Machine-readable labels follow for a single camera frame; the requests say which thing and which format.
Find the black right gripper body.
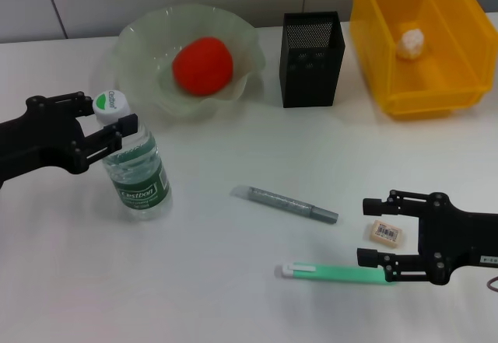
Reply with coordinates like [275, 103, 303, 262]
[417, 192, 498, 287]

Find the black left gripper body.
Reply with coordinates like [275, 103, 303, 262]
[0, 95, 89, 193]

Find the beige eraser with barcode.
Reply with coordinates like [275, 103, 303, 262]
[365, 219, 406, 249]

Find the mint green pen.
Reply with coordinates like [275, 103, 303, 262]
[274, 262, 395, 286]

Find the clear green-label water bottle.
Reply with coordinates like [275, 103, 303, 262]
[92, 89, 174, 221]

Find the orange knitted toy fruit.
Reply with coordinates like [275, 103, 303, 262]
[172, 37, 235, 96]

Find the white paper ball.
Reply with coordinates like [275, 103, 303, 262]
[395, 27, 426, 61]

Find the translucent wavy glass fruit plate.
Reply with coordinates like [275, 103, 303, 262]
[112, 4, 268, 122]

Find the grey marker pen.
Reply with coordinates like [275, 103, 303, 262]
[231, 184, 340, 226]

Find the black mesh pen holder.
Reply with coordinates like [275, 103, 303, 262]
[279, 11, 346, 109]

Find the yellow plastic bin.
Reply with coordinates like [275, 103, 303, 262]
[349, 0, 498, 121]

